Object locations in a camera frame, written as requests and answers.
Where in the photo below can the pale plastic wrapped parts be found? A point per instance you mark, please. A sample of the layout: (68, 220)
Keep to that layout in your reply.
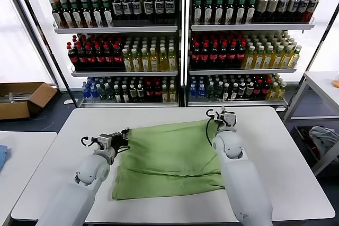
(16, 97)

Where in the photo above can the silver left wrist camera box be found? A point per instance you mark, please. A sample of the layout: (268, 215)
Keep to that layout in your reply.
(104, 141)

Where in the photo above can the clear green bottle white cap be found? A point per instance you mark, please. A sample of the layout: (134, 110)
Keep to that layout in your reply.
(102, 94)
(210, 92)
(218, 92)
(110, 94)

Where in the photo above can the clear cup orange contents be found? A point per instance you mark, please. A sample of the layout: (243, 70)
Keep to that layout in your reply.
(336, 83)

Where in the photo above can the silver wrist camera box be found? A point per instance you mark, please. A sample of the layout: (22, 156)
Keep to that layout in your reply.
(229, 118)
(104, 141)

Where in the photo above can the grey crumpled cloth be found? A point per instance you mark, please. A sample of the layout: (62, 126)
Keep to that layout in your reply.
(321, 138)

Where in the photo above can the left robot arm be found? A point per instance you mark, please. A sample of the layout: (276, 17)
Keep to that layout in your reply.
(87, 173)

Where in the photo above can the yellow juice bottle green label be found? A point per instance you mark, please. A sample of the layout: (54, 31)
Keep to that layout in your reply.
(163, 62)
(172, 94)
(136, 63)
(172, 62)
(286, 58)
(294, 58)
(154, 62)
(145, 63)
(281, 93)
(258, 60)
(127, 63)
(165, 95)
(272, 93)
(268, 59)
(249, 60)
(277, 59)

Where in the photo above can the black storage crate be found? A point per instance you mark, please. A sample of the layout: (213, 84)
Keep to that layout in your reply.
(300, 137)

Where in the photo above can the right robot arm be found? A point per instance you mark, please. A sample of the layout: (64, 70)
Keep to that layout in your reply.
(238, 170)

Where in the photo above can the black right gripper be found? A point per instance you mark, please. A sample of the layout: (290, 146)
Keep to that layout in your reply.
(220, 120)

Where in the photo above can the brown cardboard box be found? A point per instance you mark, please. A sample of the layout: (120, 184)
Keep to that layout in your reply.
(16, 110)

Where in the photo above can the light green polo shirt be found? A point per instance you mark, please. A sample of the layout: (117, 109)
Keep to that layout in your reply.
(164, 157)

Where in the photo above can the grey metal shelf unit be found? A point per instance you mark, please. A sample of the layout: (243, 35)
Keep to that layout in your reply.
(119, 30)
(251, 28)

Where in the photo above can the thin dark window post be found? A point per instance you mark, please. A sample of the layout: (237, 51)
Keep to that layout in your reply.
(320, 43)

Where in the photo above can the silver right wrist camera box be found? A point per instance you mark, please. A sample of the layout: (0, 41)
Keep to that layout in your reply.
(229, 118)

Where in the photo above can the thin black window post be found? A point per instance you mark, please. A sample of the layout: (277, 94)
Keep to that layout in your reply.
(44, 35)

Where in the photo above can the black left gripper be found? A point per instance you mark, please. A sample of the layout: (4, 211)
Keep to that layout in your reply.
(116, 141)

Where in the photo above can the dark bottle beige label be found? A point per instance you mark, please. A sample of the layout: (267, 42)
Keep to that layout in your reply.
(272, 7)
(262, 7)

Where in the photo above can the blue folded cloth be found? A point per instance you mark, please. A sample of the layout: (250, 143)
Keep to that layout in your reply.
(4, 154)

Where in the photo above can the thick grey window post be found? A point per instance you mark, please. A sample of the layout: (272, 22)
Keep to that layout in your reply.
(30, 28)

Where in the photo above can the cola bottle red cap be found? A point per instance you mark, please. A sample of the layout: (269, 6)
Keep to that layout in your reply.
(204, 56)
(241, 56)
(100, 58)
(73, 58)
(266, 91)
(150, 93)
(158, 93)
(90, 58)
(223, 56)
(82, 58)
(213, 56)
(195, 56)
(109, 58)
(118, 58)
(232, 56)
(258, 92)

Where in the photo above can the dark red cloth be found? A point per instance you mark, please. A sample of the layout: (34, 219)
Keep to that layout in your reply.
(312, 145)

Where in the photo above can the dark bottle blue white label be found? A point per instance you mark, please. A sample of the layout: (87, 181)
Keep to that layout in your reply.
(128, 8)
(159, 7)
(293, 7)
(148, 8)
(169, 7)
(283, 7)
(118, 9)
(136, 8)
(303, 7)
(312, 7)

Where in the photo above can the dark bottle green cap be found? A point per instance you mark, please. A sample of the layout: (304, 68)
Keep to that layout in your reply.
(108, 14)
(66, 15)
(57, 15)
(230, 11)
(198, 11)
(251, 11)
(97, 14)
(87, 14)
(219, 11)
(208, 11)
(240, 11)
(76, 15)

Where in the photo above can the white paper scrap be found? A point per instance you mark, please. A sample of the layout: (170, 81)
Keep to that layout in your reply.
(71, 101)

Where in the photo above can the white metal frame table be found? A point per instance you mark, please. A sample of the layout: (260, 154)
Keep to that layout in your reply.
(321, 83)

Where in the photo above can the blue water bottle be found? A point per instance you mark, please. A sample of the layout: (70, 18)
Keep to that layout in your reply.
(93, 93)
(85, 92)
(193, 91)
(202, 91)

